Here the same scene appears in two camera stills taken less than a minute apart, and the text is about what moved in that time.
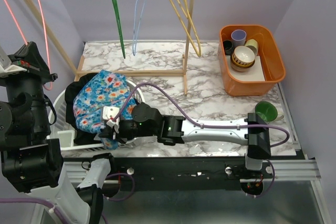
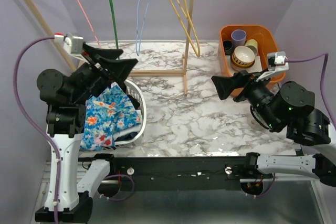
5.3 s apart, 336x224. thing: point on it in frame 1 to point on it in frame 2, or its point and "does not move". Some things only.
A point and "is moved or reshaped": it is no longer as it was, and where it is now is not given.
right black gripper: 108,132 to 224,84
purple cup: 238,37 does not move
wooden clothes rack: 79,72 does not move
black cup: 228,46 does not move
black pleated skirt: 81,136 is moved or reshaped
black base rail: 181,173 does not move
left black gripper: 29,57 to 115,70
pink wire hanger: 16,23 to 83,10
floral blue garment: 103,89 does not move
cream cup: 253,44 does not move
